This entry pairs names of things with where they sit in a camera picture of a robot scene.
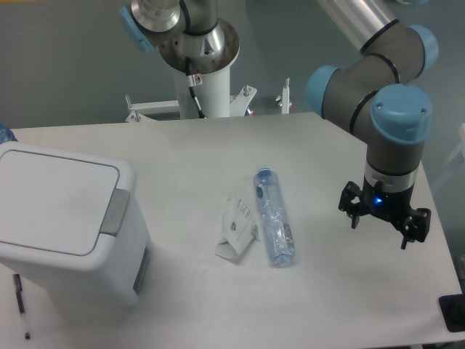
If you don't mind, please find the crumpled white paper carton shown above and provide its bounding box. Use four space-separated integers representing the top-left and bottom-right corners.
215 193 260 263

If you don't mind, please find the clear plastic water bottle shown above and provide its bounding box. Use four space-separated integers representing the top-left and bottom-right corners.
253 167 295 267

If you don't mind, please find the white push-lid trash can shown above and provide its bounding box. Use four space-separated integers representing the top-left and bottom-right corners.
1 141 152 307

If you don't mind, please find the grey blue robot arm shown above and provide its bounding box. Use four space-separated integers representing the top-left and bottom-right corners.
119 1 438 244

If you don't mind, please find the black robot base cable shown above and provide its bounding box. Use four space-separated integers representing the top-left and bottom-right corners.
184 56 207 119

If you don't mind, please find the black pen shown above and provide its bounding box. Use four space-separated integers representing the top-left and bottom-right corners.
12 273 31 340

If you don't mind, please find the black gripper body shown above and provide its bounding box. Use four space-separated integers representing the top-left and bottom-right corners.
360 180 414 222

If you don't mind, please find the blue water bottle at edge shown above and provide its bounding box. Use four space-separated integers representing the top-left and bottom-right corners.
0 124 17 144

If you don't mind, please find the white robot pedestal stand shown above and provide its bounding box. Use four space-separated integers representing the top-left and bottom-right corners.
124 18 294 123

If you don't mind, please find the black device at table edge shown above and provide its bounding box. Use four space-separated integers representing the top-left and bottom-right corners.
438 294 464 333

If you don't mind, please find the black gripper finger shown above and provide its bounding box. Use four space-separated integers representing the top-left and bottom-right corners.
394 208 432 249
338 181 367 229

